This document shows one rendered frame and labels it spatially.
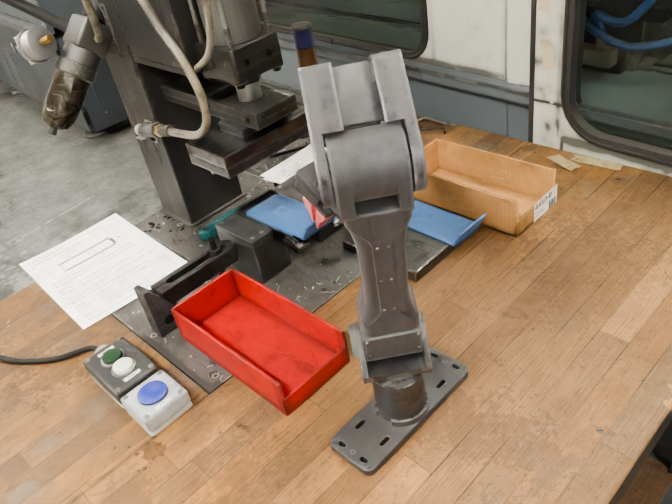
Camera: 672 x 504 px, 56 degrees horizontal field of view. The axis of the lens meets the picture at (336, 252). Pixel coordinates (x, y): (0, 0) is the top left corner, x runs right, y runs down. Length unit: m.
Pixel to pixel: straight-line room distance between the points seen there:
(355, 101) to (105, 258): 0.78
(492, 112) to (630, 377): 0.78
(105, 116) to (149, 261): 3.06
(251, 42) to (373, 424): 0.54
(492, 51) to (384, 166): 0.96
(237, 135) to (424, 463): 0.54
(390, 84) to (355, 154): 0.07
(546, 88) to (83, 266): 0.96
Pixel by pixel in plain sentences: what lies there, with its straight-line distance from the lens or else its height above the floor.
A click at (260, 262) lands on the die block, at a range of 1.04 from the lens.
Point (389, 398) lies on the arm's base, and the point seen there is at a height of 0.96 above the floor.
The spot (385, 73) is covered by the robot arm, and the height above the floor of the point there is 1.34.
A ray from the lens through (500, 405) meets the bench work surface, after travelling 0.83.
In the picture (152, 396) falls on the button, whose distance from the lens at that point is 0.89.
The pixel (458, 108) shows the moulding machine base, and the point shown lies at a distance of 1.55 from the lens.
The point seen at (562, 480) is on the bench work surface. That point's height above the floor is 0.90.
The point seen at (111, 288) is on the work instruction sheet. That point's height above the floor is 0.90.
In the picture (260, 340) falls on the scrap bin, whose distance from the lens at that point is 0.95.
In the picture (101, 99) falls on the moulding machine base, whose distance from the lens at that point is 4.19.
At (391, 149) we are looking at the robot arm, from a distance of 0.53.
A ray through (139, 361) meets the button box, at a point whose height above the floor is 0.93.
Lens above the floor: 1.54
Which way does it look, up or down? 36 degrees down
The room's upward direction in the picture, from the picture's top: 11 degrees counter-clockwise
